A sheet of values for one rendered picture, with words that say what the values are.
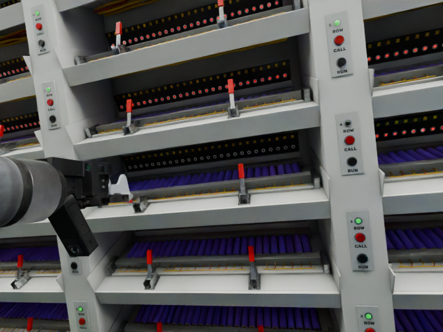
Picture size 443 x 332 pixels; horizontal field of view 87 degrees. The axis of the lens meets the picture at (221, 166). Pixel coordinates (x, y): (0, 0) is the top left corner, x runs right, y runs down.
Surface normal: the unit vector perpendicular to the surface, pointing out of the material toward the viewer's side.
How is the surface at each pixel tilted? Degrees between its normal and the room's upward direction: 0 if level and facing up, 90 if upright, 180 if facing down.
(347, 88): 90
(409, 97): 111
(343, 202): 90
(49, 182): 79
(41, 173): 62
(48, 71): 90
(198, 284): 21
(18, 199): 107
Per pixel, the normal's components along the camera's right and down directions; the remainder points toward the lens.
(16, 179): 0.92, -0.34
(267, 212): -0.15, 0.41
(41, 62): -0.22, 0.06
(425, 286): -0.19, -0.90
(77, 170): 0.97, -0.11
